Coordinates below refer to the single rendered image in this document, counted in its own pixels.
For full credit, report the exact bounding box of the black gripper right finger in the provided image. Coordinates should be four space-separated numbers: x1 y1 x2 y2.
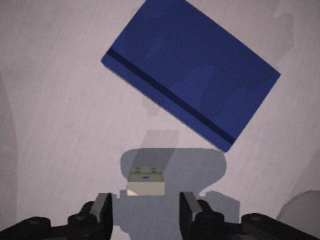
179 192 320 240

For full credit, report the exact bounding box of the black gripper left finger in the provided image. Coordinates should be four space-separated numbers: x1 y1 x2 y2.
0 193 113 240

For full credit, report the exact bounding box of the grey cup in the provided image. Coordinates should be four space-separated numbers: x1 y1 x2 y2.
276 190 320 239

